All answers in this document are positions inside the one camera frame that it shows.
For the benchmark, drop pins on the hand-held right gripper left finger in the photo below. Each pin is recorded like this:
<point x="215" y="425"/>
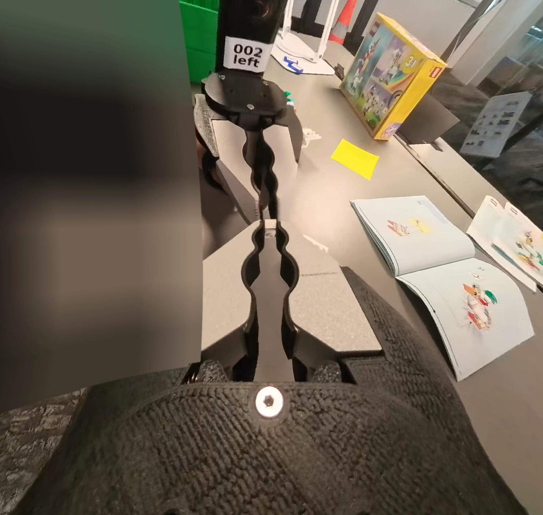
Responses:
<point x="225" y="303"/>

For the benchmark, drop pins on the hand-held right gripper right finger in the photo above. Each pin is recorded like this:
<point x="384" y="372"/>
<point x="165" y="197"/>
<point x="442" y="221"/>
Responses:
<point x="326" y="311"/>

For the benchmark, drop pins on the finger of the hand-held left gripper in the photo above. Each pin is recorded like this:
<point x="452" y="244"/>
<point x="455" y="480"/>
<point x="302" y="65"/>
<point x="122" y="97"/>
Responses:
<point x="231" y="154"/>
<point x="283" y="146"/>

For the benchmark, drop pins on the small grey lego piece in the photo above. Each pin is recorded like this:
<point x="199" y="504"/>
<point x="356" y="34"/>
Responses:
<point x="270" y="229"/>

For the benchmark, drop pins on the white lego pieces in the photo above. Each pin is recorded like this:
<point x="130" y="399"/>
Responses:
<point x="311" y="134"/>

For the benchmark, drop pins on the green and red lego pieces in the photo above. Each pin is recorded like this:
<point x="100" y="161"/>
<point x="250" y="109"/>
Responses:
<point x="290" y="99"/>

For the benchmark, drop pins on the open lego instruction booklet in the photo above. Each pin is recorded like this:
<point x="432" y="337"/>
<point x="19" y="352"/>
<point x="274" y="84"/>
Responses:
<point x="445" y="277"/>

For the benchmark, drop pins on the yellow lego set box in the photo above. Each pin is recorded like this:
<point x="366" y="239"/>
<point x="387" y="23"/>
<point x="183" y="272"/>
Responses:
<point x="394" y="74"/>

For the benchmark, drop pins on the green plastic bin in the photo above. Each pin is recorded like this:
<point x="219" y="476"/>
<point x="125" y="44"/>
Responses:
<point x="199" y="27"/>

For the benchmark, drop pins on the white stand with blue part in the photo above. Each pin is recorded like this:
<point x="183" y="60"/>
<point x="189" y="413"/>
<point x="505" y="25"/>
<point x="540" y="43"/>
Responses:
<point x="305" y="53"/>

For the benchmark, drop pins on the yellow sticky note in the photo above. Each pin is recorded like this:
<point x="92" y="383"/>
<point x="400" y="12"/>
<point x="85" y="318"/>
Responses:
<point x="355" y="159"/>

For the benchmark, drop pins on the orange traffic cone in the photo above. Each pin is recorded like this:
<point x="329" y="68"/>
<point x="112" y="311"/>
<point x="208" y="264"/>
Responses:
<point x="344" y="23"/>

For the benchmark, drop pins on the printed sign card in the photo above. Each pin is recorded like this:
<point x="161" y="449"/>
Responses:
<point x="496" y="125"/>

